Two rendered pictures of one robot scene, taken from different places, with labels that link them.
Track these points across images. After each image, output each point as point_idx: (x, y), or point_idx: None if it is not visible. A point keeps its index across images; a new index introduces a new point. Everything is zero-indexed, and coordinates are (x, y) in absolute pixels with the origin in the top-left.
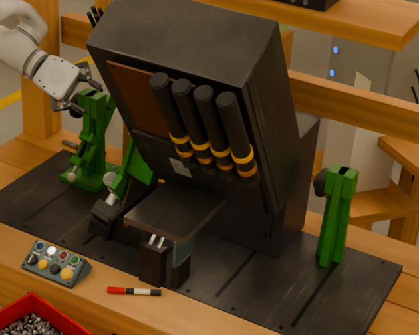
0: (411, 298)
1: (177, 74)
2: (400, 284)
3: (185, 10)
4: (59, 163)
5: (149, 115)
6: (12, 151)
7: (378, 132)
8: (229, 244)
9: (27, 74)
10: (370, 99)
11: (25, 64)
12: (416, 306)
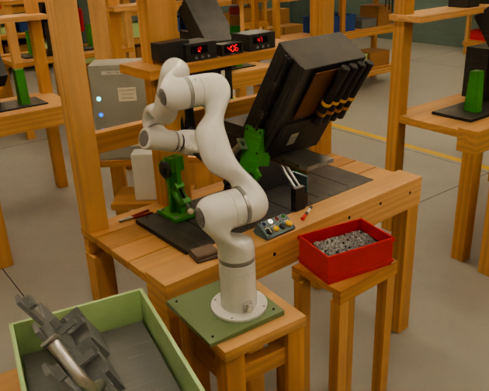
0: (333, 164)
1: (342, 64)
2: None
3: (313, 41)
4: (154, 222)
5: (310, 103)
6: (115, 239)
7: None
8: (275, 188)
9: (179, 147)
10: None
11: (178, 140)
12: (338, 164)
